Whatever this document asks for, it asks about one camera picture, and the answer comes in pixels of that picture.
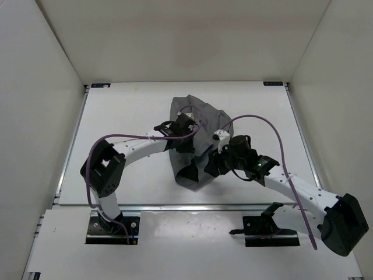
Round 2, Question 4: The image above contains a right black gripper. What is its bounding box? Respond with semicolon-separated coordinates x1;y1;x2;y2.
204;143;245;177

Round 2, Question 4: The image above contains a grey pleated skirt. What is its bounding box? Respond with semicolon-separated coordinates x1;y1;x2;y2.
169;95;231;192

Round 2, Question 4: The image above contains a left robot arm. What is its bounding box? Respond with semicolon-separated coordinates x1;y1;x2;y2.
80;112;202;237

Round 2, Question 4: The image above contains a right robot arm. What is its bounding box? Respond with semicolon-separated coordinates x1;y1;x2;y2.
205;129;369;257

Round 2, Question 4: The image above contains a left blue corner label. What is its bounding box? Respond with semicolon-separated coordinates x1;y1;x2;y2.
90;83;111;88

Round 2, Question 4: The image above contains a blue corner label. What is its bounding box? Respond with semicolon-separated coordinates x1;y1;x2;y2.
263;81;284;86
90;83;111;88

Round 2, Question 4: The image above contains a right blue corner label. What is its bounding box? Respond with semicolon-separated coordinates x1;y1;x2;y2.
263;81;284;86

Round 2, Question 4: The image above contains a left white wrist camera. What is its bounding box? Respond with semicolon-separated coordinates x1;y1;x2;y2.
177;111;195;121

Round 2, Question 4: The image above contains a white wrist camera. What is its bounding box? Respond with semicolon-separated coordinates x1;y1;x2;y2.
177;111;195;121
213;129;231;153

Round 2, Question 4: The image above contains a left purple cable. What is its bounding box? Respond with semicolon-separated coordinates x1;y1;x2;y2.
85;105;207;245

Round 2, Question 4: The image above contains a purple cable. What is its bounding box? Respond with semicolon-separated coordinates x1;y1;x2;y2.
85;105;207;245
221;115;318;250

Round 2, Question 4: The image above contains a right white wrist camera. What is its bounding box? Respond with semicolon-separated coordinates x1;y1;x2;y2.
213;129;231;153

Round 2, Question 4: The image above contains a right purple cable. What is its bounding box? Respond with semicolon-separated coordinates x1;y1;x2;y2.
221;115;318;250

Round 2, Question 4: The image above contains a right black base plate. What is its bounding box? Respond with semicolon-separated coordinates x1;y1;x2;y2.
229;202;300;247

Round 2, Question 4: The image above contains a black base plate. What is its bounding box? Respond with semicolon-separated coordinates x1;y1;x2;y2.
85;211;140;246
229;202;300;247

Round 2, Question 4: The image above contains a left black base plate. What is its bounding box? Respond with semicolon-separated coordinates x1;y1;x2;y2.
85;211;140;246

